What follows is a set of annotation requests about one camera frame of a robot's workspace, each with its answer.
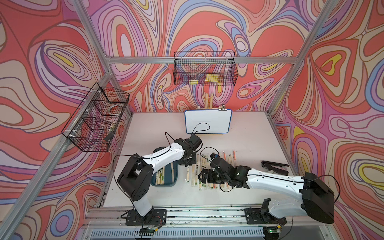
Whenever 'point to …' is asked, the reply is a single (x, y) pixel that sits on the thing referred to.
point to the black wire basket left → (91, 127)
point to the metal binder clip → (222, 107)
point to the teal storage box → (168, 181)
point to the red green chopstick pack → (224, 156)
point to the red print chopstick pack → (234, 155)
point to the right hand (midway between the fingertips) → (205, 181)
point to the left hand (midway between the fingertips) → (192, 162)
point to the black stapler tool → (268, 165)
